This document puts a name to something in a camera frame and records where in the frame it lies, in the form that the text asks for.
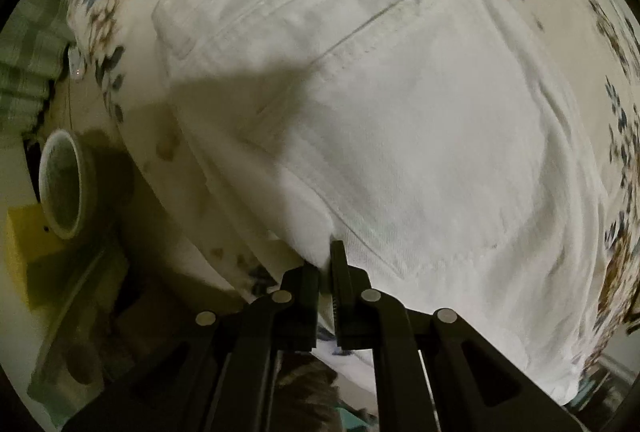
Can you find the green checked cloth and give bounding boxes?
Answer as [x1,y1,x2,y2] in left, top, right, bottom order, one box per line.
[1,0,74,136]

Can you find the floral fleece blanket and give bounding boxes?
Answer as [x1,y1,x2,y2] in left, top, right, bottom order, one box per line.
[67,0,639,380]

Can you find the white pants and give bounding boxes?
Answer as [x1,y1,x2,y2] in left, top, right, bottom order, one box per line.
[153,0,606,404]

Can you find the yellow box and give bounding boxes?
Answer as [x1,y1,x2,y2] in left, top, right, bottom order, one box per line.
[6,204,74,311]

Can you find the white round cup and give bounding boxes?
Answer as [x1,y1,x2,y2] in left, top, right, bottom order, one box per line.
[38,129,98,240]

